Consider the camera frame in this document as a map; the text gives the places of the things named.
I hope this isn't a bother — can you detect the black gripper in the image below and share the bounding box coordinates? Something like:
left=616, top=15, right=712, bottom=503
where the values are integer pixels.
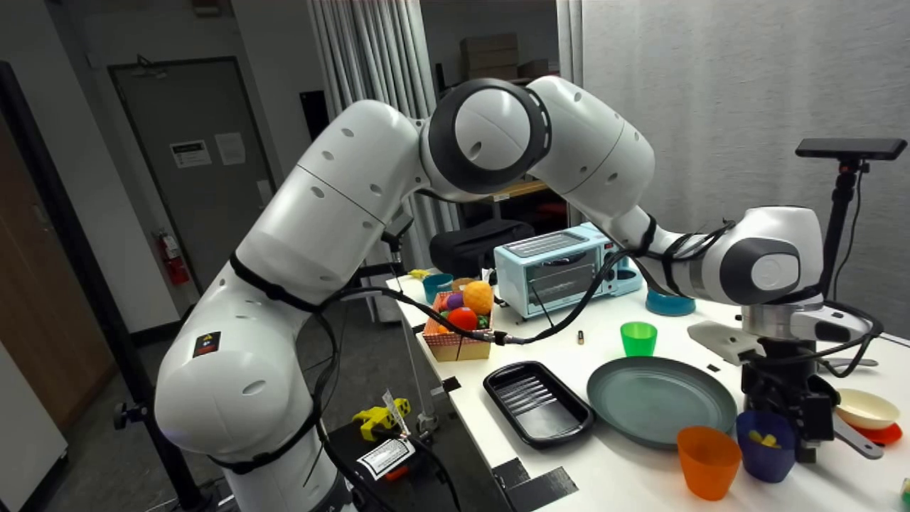
left=740, top=341, right=842, bottom=468

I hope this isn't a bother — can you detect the dark blue plastic cup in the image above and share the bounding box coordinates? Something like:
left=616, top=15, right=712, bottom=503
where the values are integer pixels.
left=734, top=408, right=801, bottom=483

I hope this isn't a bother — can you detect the orange plastic cup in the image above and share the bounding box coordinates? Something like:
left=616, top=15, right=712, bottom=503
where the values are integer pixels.
left=675, top=425, right=744, bottom=503

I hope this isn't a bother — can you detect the red small plate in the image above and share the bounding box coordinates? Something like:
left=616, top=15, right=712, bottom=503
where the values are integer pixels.
left=847, top=422, right=904, bottom=449

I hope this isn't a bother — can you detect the grey round plate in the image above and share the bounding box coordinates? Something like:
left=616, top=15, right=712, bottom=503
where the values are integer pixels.
left=585, top=357, right=740, bottom=449

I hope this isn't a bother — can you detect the green plastic cup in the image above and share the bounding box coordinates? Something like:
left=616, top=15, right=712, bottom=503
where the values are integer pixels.
left=619, top=318, right=660, bottom=361

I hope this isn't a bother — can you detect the teal small cup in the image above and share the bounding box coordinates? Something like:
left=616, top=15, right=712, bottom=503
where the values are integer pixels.
left=422, top=270, right=457, bottom=307

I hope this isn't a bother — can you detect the cream small bowl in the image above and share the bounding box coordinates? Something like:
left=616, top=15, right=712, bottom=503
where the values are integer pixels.
left=837, top=388, right=904, bottom=434

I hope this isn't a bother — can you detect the teal toy kettle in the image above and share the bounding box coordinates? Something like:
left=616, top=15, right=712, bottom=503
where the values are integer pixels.
left=645, top=284, right=699, bottom=318

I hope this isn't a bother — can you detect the black tripod stand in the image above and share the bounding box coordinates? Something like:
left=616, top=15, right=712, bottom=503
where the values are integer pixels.
left=801, top=155, right=874, bottom=318

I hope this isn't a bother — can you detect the black ridged grill tray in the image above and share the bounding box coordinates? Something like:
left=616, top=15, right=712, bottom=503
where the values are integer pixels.
left=481, top=358, right=598, bottom=453

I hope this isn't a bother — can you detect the black tape strip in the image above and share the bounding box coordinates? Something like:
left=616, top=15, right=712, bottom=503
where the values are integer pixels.
left=508, top=465, right=579, bottom=512
left=493, top=458, right=535, bottom=493

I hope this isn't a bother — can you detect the light blue toaster oven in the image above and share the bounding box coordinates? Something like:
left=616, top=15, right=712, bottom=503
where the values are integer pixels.
left=493, top=222, right=649, bottom=323

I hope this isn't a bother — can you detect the grey curtain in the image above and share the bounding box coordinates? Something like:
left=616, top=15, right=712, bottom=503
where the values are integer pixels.
left=579, top=0, right=910, bottom=340

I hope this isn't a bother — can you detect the orange plush fruit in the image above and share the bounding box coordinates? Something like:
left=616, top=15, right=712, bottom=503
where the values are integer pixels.
left=460, top=280, right=498, bottom=318

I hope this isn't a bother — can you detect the red checkered fruit basket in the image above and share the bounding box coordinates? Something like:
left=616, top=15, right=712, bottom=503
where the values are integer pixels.
left=422, top=290, right=494, bottom=364

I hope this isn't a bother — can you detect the red plush fruit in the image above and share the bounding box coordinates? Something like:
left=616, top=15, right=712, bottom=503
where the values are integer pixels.
left=443, top=304, right=481, bottom=333

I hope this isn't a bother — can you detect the black bag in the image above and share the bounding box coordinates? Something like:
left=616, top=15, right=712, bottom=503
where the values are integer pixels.
left=426, top=219, right=537, bottom=280

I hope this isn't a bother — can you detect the white labelled device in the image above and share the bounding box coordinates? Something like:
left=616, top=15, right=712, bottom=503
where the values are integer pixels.
left=355, top=435, right=422, bottom=483

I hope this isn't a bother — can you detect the yellow toy figure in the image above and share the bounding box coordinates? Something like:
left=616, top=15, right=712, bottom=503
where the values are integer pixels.
left=352, top=395, right=415, bottom=445

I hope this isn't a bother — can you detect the white curtain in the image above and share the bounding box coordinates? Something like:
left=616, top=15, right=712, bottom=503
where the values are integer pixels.
left=305, top=0, right=449, bottom=269

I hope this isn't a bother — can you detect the white door sign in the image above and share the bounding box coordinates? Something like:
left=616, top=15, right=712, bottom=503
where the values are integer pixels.
left=167, top=141, right=213, bottom=172
left=213, top=132, right=247, bottom=169

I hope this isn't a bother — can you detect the grey door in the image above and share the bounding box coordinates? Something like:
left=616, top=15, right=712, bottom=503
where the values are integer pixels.
left=105, top=58, right=279, bottom=335

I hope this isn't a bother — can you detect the red fire extinguisher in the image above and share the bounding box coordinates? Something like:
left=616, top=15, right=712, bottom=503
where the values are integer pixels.
left=154, top=232, right=194, bottom=294

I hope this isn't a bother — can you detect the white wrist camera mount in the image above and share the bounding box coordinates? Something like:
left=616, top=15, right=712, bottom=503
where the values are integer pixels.
left=686, top=304, right=875, bottom=367

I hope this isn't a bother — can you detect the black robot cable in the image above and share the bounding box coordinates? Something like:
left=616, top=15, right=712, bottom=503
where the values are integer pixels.
left=322, top=224, right=734, bottom=351

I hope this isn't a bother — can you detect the black camera on tripod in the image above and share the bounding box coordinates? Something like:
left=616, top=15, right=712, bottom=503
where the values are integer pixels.
left=793, top=138, right=910, bottom=162

